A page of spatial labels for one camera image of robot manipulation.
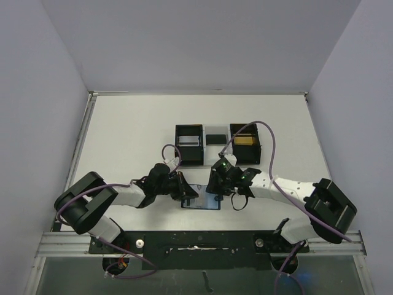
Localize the white silver card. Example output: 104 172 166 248
191 184 206 197

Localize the blue leather card holder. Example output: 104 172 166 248
181 186 223 210

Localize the black white card tray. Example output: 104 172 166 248
175 124 262 167

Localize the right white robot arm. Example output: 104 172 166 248
207 157 357 245

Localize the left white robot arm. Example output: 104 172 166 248
54 163 198 243

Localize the silver credit card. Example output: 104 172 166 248
178 135 200 146

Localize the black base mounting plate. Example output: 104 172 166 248
88 230 293 270

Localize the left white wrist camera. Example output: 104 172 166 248
163 157 180 170

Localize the aluminium frame rail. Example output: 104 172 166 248
303 230 367 256
36 232 91 258

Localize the left aluminium frame rail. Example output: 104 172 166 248
36 232 91 258

